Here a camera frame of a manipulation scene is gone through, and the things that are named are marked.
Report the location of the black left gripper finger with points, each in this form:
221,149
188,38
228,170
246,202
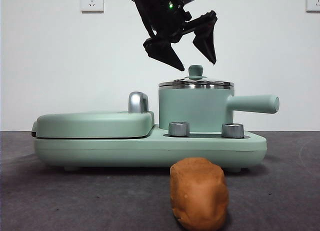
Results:
163,52
207,43

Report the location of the mint green breakfast machine base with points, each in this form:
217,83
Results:
150,151

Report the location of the white wall socket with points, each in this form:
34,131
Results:
92,1
313,1

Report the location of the glass lid with green knob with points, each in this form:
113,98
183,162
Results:
196,71

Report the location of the silver control knob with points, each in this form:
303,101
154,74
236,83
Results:
179,129
232,131

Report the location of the mint green grill cover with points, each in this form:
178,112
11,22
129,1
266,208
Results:
87,124

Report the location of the brown potato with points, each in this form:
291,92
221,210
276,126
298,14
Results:
200,196

